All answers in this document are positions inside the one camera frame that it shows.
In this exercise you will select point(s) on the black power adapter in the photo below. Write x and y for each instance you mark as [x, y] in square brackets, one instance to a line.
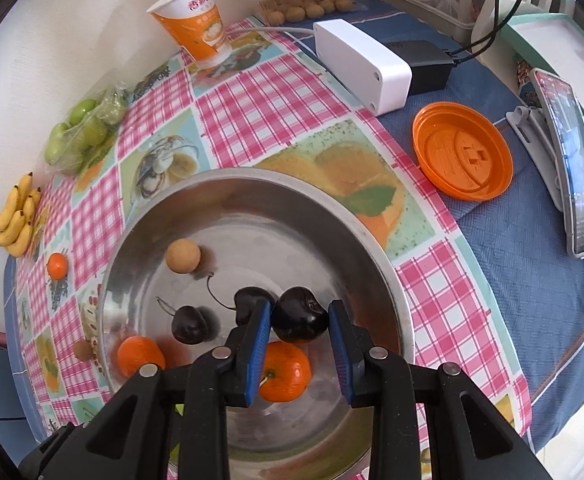
[424, 65]

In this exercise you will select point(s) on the dark cherry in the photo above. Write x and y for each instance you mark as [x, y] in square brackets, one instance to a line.
[247, 302]
[299, 317]
[189, 326]

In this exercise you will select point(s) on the grey phone stand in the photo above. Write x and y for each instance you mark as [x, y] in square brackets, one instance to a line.
[534, 140]

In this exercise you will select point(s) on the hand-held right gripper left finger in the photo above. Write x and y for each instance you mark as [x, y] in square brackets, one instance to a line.
[257, 350]

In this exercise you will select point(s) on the teal rimmed white board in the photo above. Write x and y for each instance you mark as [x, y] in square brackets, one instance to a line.
[557, 35]

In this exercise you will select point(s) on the orange paper cup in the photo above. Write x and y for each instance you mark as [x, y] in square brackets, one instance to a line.
[196, 25]

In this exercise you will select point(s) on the blue table cover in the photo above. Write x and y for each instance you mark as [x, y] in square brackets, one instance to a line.
[512, 270]

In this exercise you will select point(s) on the orange plastic lid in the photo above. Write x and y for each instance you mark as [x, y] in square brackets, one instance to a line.
[462, 152]

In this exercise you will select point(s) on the tangerine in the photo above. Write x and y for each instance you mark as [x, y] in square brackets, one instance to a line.
[57, 265]
[139, 357]
[289, 372]

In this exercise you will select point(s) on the clear bag of green jujubes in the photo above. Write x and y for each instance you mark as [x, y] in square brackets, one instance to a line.
[81, 130]

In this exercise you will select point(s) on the pink checkered printed tablecloth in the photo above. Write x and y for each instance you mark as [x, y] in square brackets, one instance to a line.
[252, 110]

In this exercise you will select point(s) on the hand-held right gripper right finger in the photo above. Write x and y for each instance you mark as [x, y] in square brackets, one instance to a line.
[341, 355]

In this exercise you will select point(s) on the brown longan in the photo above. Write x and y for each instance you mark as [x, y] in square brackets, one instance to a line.
[182, 256]
[83, 350]

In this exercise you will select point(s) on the large green jujube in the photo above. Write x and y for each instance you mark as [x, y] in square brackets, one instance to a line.
[178, 410]

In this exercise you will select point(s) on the white plastic box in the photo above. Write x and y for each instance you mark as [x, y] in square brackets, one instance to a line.
[357, 60]

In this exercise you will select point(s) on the smartphone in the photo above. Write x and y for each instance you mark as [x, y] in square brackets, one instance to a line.
[574, 170]

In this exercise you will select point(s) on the white plastic basket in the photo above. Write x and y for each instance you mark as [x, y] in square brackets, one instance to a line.
[447, 22]

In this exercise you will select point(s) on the steel bowl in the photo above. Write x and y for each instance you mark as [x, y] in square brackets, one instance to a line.
[292, 240]

